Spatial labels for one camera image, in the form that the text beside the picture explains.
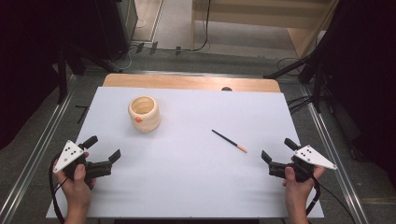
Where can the dark round table grommet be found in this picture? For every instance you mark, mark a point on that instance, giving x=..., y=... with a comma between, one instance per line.
x=226, y=89

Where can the dark cabinet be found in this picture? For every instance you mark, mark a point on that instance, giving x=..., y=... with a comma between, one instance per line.
x=115, y=28

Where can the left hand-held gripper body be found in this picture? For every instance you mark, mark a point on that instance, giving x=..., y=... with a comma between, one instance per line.
x=69, y=154

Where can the black pen with orange tip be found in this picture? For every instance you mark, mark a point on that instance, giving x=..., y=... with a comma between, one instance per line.
x=229, y=141

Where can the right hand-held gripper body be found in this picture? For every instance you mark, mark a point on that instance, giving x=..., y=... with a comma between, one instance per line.
x=313, y=158

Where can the dark curtain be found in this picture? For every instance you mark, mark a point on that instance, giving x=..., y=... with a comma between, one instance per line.
x=25, y=62
x=367, y=77

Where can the white table mat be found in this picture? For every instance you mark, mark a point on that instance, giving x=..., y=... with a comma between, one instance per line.
x=193, y=174

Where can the light wooden furniture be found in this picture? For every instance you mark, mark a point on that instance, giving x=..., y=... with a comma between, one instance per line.
x=264, y=15

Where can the black metal stand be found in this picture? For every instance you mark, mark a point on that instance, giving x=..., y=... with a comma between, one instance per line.
x=317, y=81
x=62, y=77

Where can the round wooden pen holder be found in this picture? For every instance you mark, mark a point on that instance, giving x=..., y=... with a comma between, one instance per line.
x=146, y=119

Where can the wooden table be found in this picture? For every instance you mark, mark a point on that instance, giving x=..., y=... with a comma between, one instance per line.
x=186, y=82

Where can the metal floor rail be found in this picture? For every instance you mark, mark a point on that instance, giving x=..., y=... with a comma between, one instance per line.
x=34, y=149
x=334, y=161

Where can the person's right hand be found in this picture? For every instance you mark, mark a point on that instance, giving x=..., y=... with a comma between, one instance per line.
x=297, y=193

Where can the person's left hand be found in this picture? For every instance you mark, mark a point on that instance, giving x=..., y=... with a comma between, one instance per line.
x=77, y=193

